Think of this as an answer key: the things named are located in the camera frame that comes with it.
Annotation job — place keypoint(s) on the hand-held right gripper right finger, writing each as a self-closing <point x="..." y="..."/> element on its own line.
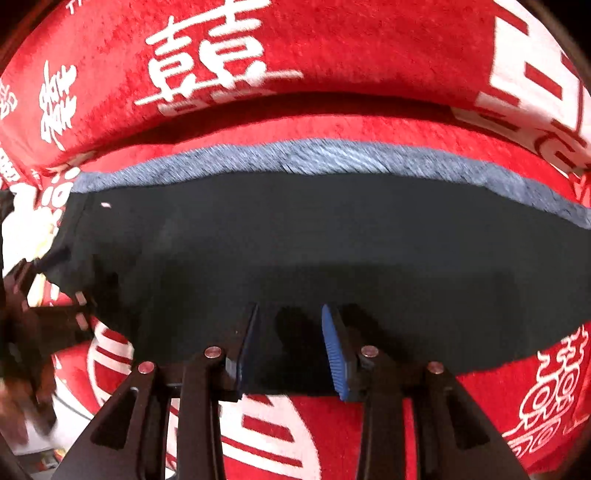
<point x="334" y="355"/>

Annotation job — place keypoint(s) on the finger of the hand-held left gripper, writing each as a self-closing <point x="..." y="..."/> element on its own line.
<point x="55" y="318"/>
<point x="44" y="267"/>

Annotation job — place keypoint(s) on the black pants with blue waistband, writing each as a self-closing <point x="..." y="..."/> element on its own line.
<point x="295" y="240"/>

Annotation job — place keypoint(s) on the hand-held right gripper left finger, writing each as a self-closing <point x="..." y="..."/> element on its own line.
<point x="247" y="344"/>

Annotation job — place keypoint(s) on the red printed blanket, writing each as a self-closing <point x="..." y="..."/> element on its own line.
<point x="323" y="46"/>

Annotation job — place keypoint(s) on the cream folded cloth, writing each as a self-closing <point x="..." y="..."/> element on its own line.
<point x="27" y="240"/>

